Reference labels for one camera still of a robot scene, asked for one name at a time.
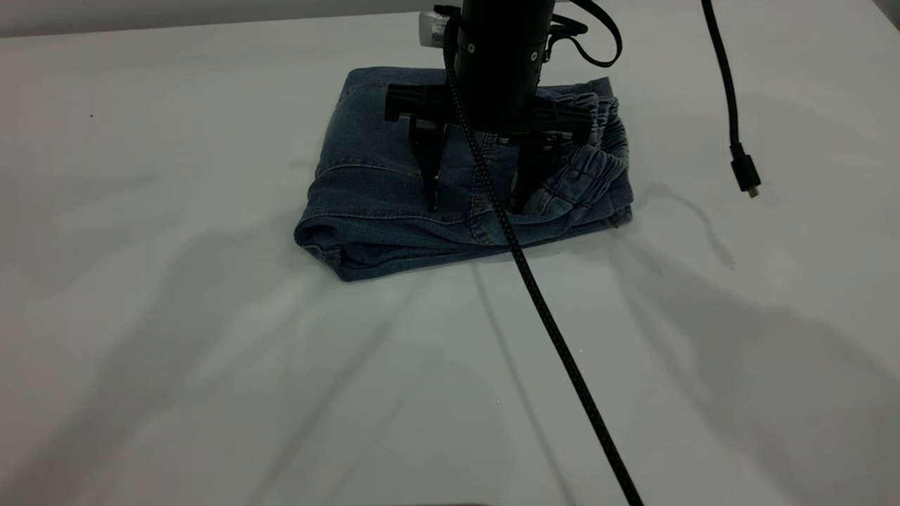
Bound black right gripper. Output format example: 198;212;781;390
383;42;595;215

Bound blue denim kids jeans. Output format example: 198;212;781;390
294;67;634;283

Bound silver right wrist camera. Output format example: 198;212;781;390
419;8;454;48

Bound black looped cable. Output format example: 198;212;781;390
545;0;624;69

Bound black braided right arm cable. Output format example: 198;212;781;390
442;7;644;506

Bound black hanging cable with plug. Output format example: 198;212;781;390
701;0;762;199

